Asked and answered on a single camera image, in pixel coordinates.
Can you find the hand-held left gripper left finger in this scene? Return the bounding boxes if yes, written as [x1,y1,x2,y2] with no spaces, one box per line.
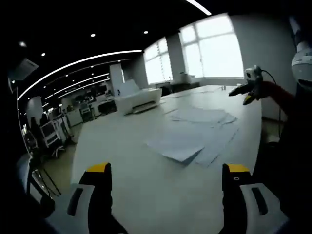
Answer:
[46,162,127,234]

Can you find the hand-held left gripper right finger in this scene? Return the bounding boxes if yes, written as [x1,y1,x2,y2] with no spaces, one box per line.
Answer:
[214,163,291,234]

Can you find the pile of white printing papers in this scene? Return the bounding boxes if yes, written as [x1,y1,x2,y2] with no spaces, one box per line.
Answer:
[146,106,239,169]

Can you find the wide window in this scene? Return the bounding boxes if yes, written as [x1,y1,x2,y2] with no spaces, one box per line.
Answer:
[179,13,244,79]

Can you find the white chest device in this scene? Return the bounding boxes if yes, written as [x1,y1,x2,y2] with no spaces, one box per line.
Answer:
[291,40,312,86]

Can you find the small white box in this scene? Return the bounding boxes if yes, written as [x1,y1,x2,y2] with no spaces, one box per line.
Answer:
[179,72,195,85]

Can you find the short ceiling light strip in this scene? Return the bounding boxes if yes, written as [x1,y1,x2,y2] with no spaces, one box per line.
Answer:
[185,0,212,16]

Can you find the narrow window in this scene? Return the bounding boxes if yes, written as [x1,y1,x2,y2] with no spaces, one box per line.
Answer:
[143,39,174,85]

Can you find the white printer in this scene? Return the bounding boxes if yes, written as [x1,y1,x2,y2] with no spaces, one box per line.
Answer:
[114,78,163,116]

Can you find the long ceiling light strip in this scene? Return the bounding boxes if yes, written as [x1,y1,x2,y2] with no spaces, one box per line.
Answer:
[17,50,143,100]

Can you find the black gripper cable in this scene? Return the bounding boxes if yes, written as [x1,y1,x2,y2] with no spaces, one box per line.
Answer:
[260,69,282,122]

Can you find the white frame chair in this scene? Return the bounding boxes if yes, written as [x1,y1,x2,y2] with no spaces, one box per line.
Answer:
[40,120,66,156]

